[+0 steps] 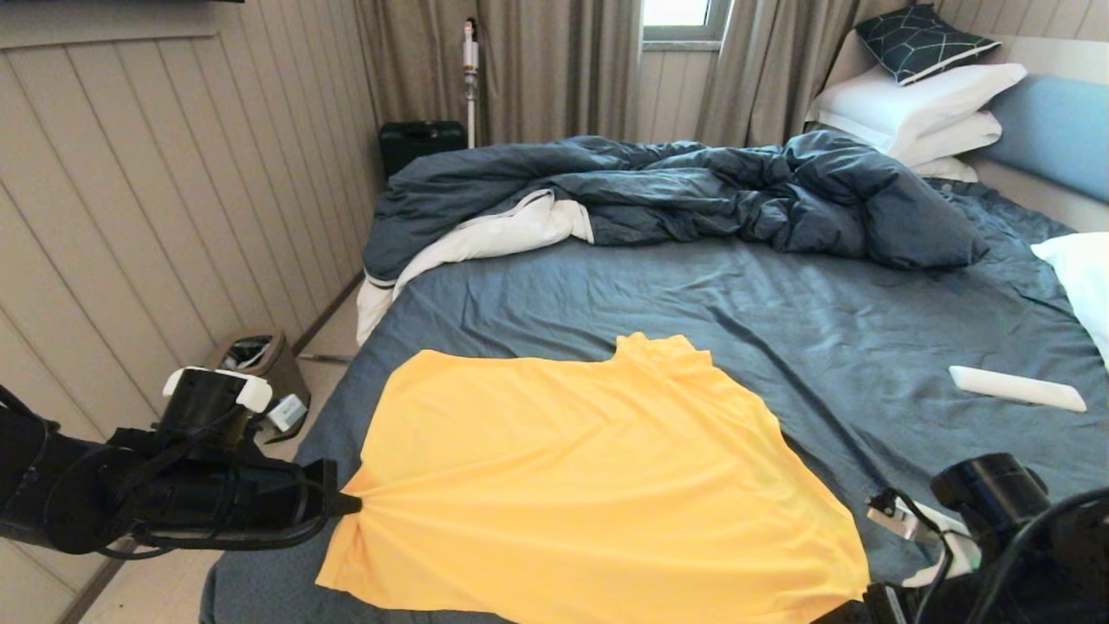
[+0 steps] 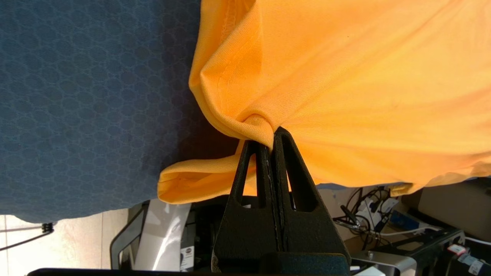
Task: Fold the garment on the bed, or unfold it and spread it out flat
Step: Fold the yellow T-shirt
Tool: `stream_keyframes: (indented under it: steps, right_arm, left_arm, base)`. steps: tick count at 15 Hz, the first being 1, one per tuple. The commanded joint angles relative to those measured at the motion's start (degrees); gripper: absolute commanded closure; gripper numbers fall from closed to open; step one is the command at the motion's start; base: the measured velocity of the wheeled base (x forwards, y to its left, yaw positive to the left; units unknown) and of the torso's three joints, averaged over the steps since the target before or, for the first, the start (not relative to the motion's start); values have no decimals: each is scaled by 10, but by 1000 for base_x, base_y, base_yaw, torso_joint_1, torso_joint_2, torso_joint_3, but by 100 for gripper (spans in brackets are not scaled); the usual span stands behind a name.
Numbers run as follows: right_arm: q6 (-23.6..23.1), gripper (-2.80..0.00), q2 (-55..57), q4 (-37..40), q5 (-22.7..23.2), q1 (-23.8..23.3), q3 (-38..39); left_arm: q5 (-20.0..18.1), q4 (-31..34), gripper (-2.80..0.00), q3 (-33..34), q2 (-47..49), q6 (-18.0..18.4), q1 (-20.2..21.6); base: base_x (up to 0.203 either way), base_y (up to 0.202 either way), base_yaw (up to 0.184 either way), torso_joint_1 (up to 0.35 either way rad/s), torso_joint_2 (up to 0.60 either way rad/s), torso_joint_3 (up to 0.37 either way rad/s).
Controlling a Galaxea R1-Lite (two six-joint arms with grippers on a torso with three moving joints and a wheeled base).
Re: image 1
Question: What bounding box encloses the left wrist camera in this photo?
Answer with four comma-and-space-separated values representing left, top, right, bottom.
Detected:
267, 393, 310, 434

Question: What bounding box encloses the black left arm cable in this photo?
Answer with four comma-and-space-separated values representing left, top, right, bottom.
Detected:
95, 403, 334, 556

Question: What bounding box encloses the dark patterned cushion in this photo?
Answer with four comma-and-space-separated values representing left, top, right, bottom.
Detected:
855, 4, 1002, 87

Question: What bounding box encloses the yellow t-shirt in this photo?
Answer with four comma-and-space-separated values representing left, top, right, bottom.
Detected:
315, 332, 871, 624

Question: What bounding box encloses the crumpled dark blue duvet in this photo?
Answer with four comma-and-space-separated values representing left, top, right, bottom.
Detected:
363, 130, 989, 283

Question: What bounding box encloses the white remote control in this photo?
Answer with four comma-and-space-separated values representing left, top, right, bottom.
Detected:
949, 365, 1087, 413

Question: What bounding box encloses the beige curtain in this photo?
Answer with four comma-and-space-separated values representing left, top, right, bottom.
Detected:
695, 0, 911, 148
353, 0, 644, 145

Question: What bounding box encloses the crumpled bin bag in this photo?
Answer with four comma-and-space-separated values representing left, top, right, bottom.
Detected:
224, 336, 275, 369

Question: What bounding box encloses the blue bed sheet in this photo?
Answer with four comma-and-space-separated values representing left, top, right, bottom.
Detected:
201, 178, 1109, 624

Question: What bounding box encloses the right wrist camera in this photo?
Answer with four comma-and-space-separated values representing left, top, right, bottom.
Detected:
869, 488, 921, 543

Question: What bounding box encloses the window with grey frame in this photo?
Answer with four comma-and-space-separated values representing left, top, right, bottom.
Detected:
641, 0, 733, 51

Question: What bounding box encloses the white stick vacuum cleaner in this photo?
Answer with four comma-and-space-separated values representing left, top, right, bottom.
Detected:
464, 18, 480, 148

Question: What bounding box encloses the large white pillow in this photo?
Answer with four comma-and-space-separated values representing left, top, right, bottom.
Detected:
810, 62, 1028, 157

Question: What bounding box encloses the dark green suitcase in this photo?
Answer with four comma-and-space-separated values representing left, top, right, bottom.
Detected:
379, 120, 469, 180

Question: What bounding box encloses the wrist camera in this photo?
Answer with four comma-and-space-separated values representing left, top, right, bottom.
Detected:
869, 488, 921, 543
267, 393, 310, 434

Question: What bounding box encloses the brown trash bin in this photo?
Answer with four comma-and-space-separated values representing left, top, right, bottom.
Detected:
208, 330, 311, 445

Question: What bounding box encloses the blue headboard pad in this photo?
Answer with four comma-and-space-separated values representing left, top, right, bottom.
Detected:
983, 75, 1109, 205

